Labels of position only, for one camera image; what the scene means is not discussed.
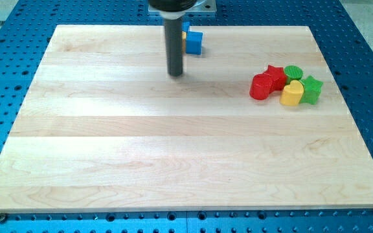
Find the light wooden board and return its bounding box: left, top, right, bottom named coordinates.
left=0, top=25, right=373, bottom=213

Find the blue triangle block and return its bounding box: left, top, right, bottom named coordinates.
left=182, top=21, right=190, bottom=33

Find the red star block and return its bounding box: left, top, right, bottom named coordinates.
left=264, top=65, right=288, bottom=93

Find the blue cube block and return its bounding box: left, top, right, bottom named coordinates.
left=186, top=31, right=203, bottom=55

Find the black robot arm end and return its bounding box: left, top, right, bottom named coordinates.
left=148, top=0, right=197, bottom=20

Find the yellow hexagon block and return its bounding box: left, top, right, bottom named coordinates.
left=181, top=31, right=187, bottom=53

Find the yellow heart block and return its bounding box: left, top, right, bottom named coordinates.
left=279, top=80, right=304, bottom=106

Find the blue perforated table plate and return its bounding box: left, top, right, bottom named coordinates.
left=0, top=0, right=373, bottom=232

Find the red cylinder block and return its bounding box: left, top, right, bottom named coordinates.
left=249, top=74, right=273, bottom=100

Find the green star block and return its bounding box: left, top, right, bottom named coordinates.
left=300, top=76, right=323, bottom=105

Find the green round block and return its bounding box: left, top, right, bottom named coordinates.
left=284, top=65, right=304, bottom=84

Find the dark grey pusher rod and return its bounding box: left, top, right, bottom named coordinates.
left=164, top=18, right=183, bottom=77

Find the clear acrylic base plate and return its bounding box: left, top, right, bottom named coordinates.
left=148, top=0, right=217, bottom=14

